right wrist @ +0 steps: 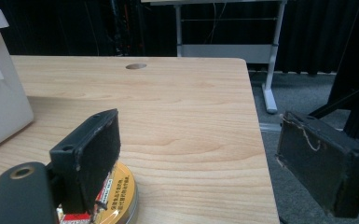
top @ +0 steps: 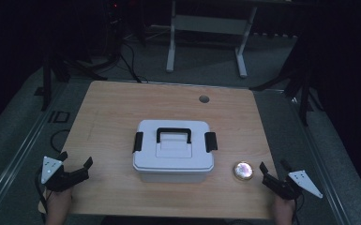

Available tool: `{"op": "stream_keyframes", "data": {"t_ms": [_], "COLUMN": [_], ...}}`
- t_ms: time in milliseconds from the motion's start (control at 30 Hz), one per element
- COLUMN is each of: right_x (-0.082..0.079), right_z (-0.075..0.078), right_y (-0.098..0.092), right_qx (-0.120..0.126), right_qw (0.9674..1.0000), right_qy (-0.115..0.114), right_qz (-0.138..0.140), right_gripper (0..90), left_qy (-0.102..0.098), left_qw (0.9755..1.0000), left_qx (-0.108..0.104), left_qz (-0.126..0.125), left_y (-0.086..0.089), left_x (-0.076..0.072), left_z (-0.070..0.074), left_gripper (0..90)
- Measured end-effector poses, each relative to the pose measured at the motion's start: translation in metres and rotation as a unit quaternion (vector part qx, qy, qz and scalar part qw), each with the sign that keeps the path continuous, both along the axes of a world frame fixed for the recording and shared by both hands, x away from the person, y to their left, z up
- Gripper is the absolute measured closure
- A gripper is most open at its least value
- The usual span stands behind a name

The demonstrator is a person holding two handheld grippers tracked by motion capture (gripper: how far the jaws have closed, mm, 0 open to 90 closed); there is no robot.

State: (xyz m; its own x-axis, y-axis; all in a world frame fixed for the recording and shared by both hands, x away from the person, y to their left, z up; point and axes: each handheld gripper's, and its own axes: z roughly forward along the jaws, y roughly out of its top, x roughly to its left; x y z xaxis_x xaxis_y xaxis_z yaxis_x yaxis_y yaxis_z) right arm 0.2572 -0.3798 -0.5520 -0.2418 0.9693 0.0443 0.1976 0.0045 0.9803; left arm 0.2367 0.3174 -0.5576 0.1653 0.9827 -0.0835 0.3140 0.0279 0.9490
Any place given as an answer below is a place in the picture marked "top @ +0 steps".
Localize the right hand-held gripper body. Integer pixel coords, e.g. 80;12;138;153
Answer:
262;170;323;202

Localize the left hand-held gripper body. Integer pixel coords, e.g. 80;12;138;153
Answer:
40;155;91;193

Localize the round gold tin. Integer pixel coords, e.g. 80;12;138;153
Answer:
233;160;254;182

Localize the white plastic storage box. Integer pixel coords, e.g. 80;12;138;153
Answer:
133;164;216;185

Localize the white box lid black handle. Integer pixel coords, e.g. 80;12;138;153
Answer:
132;119;218;173

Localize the person's right hand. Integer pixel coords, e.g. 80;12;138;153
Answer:
273;196;296;225

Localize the person's left hand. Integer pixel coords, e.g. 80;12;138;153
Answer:
45;187;74;225

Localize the black tripod stand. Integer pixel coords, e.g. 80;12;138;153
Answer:
248;40;324;127
33;46;109;113

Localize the person's dark clothing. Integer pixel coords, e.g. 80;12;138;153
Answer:
100;215;233;225

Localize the dark equipment rack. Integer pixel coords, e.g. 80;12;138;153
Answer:
101;0;128;65

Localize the black looped cable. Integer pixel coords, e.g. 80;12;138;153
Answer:
50;128;71;154

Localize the right hand-held gripper cable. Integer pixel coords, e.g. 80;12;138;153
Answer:
293;192;305;225

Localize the hand-held gripper cable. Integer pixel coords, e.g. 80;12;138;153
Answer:
35;170;50;225
293;192;305;225

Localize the left hand-held gripper cable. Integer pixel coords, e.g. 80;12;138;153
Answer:
35;170;50;225

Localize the metal floor rail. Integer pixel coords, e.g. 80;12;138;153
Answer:
0;82;64;217
289;92;353;225

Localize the black square floor frame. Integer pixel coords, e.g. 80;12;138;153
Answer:
47;110;71;124

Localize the black floor cable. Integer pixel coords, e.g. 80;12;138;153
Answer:
118;40;149;84

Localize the white metal desk frame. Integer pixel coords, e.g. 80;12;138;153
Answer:
165;0;259;79

